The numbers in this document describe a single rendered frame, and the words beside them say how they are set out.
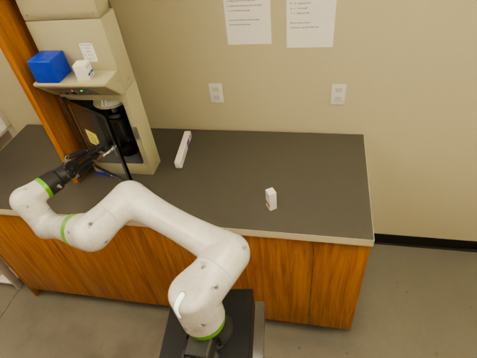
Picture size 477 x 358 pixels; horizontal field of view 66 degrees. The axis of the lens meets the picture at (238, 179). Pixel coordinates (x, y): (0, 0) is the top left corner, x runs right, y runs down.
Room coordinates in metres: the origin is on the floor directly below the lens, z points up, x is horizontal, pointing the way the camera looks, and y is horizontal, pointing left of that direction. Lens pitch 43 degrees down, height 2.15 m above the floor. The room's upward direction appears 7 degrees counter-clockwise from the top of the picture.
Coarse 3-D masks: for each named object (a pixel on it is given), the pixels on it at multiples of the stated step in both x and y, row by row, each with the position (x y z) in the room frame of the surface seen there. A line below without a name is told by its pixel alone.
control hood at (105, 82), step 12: (72, 72) 1.46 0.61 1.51; (96, 72) 1.43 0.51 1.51; (108, 72) 1.41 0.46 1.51; (36, 84) 1.40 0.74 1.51; (48, 84) 1.38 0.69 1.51; (60, 84) 1.37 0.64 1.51; (72, 84) 1.35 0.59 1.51; (84, 84) 1.34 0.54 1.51; (96, 84) 1.33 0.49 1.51; (108, 84) 1.33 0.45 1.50; (120, 84) 1.41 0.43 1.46
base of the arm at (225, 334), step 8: (224, 328) 0.51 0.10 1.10; (232, 328) 0.52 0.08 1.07; (216, 336) 0.48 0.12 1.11; (224, 336) 0.49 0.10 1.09; (192, 344) 0.47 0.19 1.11; (200, 344) 0.46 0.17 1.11; (208, 344) 0.46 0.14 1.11; (216, 344) 0.48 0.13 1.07; (224, 344) 0.47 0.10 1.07; (184, 352) 0.45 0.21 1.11; (192, 352) 0.44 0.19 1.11; (200, 352) 0.44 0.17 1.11; (208, 352) 0.44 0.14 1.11; (216, 352) 0.45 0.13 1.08
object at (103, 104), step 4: (96, 100) 1.51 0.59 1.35; (100, 100) 1.49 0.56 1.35; (104, 100) 1.49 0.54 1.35; (108, 100) 1.48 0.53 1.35; (112, 100) 1.49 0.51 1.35; (116, 100) 1.49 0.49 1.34; (96, 104) 1.50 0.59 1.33; (100, 104) 1.49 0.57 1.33; (104, 104) 1.48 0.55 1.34; (108, 104) 1.48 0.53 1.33; (112, 104) 1.48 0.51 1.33; (116, 104) 1.48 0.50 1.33; (120, 104) 1.49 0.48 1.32; (100, 108) 1.48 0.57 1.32; (104, 108) 1.47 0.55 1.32; (108, 108) 1.47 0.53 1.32; (112, 108) 1.47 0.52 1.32
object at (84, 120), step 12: (72, 108) 1.45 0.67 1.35; (84, 108) 1.38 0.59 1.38; (84, 120) 1.41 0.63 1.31; (96, 120) 1.35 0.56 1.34; (84, 132) 1.44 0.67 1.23; (96, 132) 1.38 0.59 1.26; (108, 132) 1.31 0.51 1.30; (84, 144) 1.48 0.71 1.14; (108, 144) 1.34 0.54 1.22; (108, 156) 1.37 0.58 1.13; (120, 156) 1.30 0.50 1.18; (108, 168) 1.40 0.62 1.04; (120, 168) 1.33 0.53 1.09
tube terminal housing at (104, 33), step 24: (48, 24) 1.48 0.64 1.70; (72, 24) 1.46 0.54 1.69; (96, 24) 1.43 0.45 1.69; (48, 48) 1.50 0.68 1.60; (72, 48) 1.47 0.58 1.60; (96, 48) 1.44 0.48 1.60; (120, 48) 1.49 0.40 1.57; (120, 72) 1.43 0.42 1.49; (72, 96) 1.49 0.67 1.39; (96, 96) 1.46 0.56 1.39; (120, 96) 1.43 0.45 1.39; (144, 120) 1.50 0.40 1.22; (144, 144) 1.43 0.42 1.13; (96, 168) 1.51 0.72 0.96; (144, 168) 1.43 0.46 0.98
